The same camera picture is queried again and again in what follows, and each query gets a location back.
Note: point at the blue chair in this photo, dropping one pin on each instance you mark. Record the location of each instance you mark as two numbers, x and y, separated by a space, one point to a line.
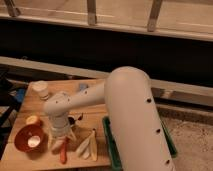
11 97

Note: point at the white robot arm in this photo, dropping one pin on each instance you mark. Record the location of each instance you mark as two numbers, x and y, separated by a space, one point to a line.
134 119

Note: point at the orange bowl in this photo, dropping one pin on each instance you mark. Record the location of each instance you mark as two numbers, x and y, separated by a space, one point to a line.
21 138

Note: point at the orange-yellow apple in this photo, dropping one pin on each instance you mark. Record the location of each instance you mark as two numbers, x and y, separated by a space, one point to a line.
33 119

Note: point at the white paper cup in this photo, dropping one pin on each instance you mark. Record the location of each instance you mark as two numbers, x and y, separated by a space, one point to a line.
41 88

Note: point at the white ball in bowl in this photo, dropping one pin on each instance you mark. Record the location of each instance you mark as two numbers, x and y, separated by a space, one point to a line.
34 141

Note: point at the small metal cup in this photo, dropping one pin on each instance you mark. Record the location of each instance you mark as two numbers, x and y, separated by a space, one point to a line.
72 120

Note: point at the wooden railing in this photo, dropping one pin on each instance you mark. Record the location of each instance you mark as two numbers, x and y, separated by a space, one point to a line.
190 19

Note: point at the blue sponge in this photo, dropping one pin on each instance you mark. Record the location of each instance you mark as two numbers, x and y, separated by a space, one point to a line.
83 86

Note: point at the green plastic tray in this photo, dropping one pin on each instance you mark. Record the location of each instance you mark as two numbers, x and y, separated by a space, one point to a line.
115 161

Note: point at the peeled banana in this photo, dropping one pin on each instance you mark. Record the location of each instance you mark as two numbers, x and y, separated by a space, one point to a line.
88 148

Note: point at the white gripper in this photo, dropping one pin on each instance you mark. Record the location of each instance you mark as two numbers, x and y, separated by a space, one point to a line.
60 126

